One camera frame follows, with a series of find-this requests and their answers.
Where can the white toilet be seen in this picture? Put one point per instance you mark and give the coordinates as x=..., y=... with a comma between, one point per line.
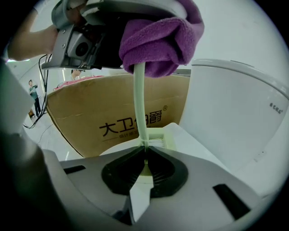
x=230, y=112

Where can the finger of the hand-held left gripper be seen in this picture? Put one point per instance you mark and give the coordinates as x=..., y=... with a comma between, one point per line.
x=144, y=5

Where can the pale green toilet brush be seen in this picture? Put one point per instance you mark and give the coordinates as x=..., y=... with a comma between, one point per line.
x=141, y=101

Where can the pink fabric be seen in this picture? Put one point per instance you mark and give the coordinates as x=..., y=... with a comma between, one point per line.
x=72, y=81

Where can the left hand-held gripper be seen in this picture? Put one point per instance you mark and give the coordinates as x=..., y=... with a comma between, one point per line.
x=74, y=42

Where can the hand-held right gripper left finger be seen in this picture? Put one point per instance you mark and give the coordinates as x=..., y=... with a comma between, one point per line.
x=90, y=180

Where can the brown wooden stool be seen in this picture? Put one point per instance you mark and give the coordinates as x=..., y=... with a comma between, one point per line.
x=31, y=114

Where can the brown cardboard box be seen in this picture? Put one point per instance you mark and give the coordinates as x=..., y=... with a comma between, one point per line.
x=94, y=112

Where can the person's left forearm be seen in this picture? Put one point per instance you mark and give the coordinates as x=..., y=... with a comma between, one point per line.
x=31, y=42

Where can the purple cloth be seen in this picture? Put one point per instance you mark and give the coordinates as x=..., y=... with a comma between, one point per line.
x=162, y=42

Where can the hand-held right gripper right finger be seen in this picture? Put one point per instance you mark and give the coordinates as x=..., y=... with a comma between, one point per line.
x=194, y=180

